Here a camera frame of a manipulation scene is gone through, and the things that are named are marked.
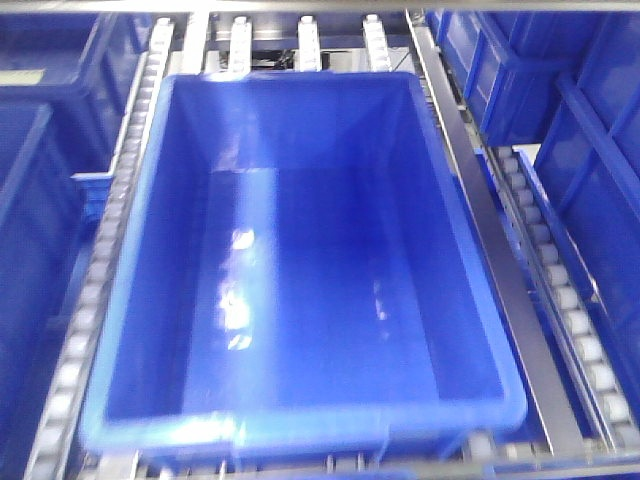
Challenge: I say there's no large blue plastic bin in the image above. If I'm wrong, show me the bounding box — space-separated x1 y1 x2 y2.
79 72 527 462

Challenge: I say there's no white roller track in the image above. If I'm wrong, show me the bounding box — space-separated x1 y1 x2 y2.
492 147 639 451
23 17 175 479

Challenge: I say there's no steel divider rail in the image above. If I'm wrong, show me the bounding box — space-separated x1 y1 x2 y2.
405 10 584 458

